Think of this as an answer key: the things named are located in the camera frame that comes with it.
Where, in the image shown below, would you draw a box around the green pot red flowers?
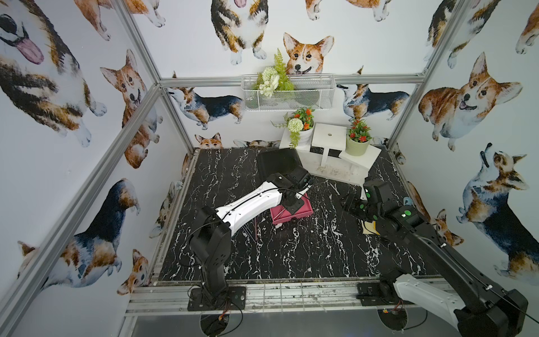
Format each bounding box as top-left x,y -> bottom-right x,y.
345,119 -> 372,157

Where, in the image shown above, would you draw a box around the yellow sticky note pad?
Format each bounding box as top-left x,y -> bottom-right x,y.
360,220 -> 380,235

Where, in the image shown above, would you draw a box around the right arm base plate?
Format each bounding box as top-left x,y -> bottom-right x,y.
356,280 -> 400,306

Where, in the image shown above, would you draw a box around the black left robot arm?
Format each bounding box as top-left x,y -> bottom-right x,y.
188,166 -> 313,311

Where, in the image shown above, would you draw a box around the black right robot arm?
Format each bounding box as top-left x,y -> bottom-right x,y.
341,180 -> 529,336

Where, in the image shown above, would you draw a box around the white wooden stand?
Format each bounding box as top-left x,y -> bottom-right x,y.
296,123 -> 381,185

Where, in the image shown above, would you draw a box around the green fern with white flowers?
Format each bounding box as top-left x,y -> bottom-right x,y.
253,49 -> 295,98

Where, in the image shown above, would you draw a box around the white pot orange flowers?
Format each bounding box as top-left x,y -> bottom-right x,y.
272,107 -> 315,148

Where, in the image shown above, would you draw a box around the white wire basket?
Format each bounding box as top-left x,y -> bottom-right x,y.
241,74 -> 336,112

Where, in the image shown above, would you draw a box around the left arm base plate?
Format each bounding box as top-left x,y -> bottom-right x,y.
188,286 -> 246,312

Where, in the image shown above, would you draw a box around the black drawer cabinet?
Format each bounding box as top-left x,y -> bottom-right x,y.
256,148 -> 303,182

